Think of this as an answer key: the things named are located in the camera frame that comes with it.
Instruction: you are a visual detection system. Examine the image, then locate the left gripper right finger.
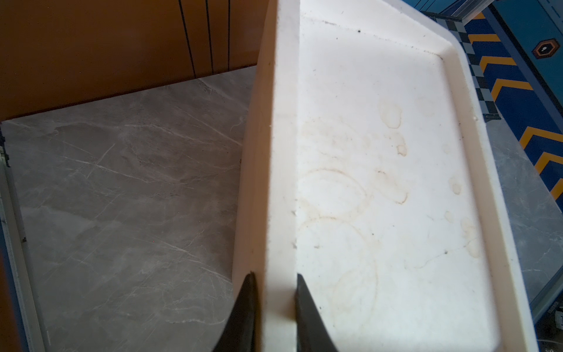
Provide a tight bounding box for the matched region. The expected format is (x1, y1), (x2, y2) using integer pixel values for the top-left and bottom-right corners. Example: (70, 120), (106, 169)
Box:
(295, 274), (337, 352)

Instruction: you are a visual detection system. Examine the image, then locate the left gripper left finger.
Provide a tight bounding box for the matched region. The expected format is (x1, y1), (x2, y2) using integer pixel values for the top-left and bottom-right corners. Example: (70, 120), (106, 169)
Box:
(212, 272), (258, 352)

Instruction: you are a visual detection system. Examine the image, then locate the white three-drawer cabinet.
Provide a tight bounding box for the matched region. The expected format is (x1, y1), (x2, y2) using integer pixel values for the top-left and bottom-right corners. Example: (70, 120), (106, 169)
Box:
(233, 1), (537, 351)

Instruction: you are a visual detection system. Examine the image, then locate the black silver chessboard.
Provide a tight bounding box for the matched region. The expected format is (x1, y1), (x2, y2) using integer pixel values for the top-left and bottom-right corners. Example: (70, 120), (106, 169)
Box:
(422, 11), (501, 123)

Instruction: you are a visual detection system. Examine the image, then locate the right aluminium corner post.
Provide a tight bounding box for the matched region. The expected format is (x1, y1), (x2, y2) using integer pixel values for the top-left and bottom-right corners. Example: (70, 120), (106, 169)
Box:
(416, 0), (494, 23)

